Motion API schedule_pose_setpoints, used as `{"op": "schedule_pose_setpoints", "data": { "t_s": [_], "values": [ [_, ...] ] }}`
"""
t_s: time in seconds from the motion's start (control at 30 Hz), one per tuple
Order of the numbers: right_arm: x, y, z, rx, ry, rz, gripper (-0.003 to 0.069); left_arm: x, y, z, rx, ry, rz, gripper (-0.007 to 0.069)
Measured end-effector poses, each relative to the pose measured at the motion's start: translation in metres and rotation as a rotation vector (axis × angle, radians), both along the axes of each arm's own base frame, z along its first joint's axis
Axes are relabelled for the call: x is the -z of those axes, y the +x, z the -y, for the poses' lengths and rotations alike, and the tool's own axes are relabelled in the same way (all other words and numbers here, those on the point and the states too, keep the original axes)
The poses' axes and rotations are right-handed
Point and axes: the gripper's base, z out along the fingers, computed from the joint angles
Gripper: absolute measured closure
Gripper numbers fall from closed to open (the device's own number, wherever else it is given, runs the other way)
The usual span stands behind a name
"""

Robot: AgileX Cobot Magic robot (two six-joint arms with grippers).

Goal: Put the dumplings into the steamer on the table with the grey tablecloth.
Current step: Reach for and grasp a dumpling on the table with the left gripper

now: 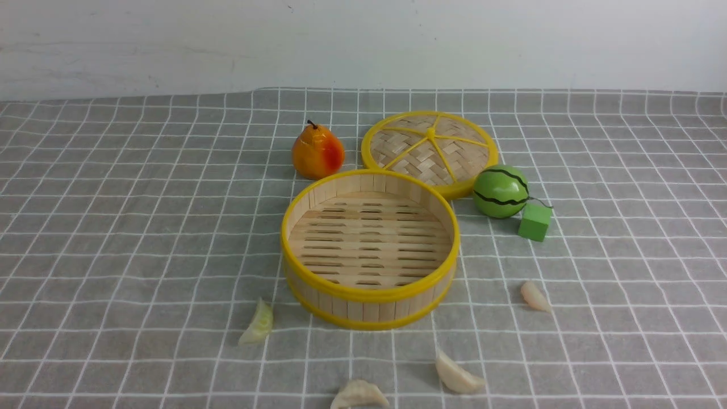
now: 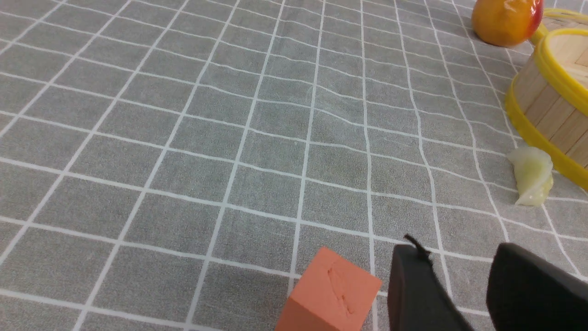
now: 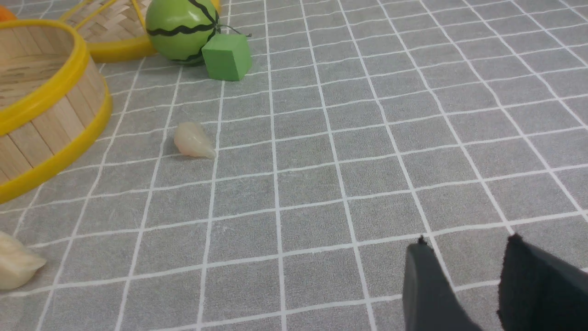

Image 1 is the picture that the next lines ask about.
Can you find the white dumpling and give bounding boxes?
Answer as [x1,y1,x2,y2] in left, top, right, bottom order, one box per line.
[434,348,486,394]
[330,379,390,409]
[520,281,553,314]

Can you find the pale green dumpling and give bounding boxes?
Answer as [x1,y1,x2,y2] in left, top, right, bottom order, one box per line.
[238,298,274,346]

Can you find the green wooden cube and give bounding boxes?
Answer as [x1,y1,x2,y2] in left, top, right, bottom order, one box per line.
[517,203,553,243]

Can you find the bamboo steamer tray yellow rim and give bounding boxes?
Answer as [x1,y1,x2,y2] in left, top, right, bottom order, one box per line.
[281,170,461,331]

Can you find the green toy watermelon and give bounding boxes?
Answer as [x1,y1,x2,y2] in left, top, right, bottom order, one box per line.
[473,165,530,219]

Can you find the orange toy pear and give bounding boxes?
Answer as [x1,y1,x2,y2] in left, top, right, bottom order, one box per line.
[291,120,345,180]

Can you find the woven bamboo steamer lid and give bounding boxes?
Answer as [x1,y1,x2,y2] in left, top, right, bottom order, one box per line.
[361,111,499,201]

